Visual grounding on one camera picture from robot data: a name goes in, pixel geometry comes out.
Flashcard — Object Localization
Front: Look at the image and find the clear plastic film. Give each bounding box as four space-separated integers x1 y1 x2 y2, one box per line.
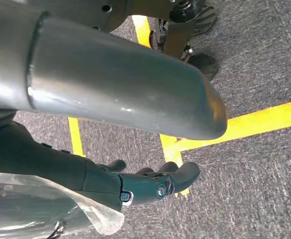
0 173 125 239

